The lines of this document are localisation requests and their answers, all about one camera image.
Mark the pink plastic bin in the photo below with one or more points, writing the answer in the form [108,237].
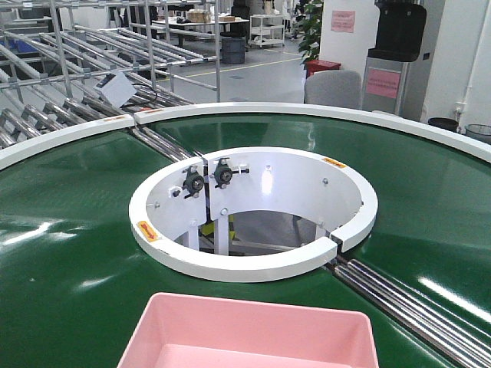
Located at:
[178,330]

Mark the red bin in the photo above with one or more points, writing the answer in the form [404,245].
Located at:
[314,66]

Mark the black waste bin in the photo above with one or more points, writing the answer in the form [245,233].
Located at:
[444,123]

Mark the right black bearing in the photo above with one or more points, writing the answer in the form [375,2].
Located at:
[222,174]

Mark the black bearing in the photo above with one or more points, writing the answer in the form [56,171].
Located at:
[222,174]
[193,182]

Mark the left black bearing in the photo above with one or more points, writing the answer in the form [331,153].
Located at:
[193,182]

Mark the grey office chair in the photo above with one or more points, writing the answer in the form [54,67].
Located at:
[336,88]

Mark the dark stacked crates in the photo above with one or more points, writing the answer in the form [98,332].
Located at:
[233,50]

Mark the green leafy plant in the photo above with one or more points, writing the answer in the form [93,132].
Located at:
[311,25]

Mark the white wheeled cart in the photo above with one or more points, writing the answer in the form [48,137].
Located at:
[266,30]

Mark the grey control box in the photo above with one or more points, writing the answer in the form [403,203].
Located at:
[115,88]

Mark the pink sign on stand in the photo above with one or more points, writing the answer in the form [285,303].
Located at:
[382,82]

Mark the background work table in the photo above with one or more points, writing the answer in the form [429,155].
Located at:
[194,25]

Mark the steel roller conveyor rack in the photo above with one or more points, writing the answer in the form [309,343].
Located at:
[54,52]

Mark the black hanging bag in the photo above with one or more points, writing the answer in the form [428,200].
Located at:
[400,31]

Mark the white outer conveyor rim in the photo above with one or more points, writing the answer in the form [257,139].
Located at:
[39,144]

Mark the mesh waste basket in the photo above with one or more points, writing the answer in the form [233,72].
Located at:
[479,132]

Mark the steel transfer rollers right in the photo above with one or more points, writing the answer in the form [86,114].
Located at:
[431,326]

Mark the pink wall notice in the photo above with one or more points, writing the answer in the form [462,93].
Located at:
[343,21]

